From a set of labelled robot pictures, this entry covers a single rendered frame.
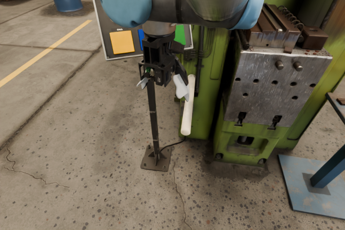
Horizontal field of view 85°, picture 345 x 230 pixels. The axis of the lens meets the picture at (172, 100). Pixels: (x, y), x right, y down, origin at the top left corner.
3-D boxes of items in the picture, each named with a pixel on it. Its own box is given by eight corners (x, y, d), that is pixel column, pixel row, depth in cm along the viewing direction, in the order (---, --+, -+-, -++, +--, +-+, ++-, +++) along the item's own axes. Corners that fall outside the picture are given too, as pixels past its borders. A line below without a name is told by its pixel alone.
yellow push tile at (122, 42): (135, 51, 70) (130, 30, 68) (114, 54, 68) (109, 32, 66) (134, 52, 71) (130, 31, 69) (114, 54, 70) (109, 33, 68)
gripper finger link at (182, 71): (177, 89, 53) (159, 63, 50) (179, 85, 54) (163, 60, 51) (190, 84, 50) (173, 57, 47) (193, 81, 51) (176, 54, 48)
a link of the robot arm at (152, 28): (151, 4, 44) (184, 8, 41) (152, 24, 47) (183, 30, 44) (133, 14, 39) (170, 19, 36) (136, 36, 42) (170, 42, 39)
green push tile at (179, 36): (186, 44, 74) (183, 24, 72) (167, 47, 72) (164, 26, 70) (184, 45, 76) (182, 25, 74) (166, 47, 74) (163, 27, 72)
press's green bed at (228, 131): (264, 169, 140) (289, 127, 109) (212, 162, 144) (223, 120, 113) (251, 115, 181) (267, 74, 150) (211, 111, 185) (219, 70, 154)
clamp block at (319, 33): (322, 50, 84) (330, 36, 79) (301, 49, 85) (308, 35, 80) (311, 39, 93) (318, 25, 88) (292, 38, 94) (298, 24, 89)
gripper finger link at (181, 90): (181, 112, 52) (162, 85, 48) (188, 98, 56) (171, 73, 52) (190, 109, 50) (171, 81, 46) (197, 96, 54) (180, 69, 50)
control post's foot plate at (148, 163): (168, 173, 137) (168, 166, 131) (139, 169, 140) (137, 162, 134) (172, 148, 153) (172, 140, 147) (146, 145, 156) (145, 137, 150)
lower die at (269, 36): (293, 48, 85) (301, 30, 79) (247, 45, 87) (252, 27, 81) (270, 18, 116) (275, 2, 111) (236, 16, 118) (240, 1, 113)
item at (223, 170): (277, 195, 125) (278, 195, 124) (189, 183, 131) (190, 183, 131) (264, 146, 154) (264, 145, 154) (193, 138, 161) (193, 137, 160)
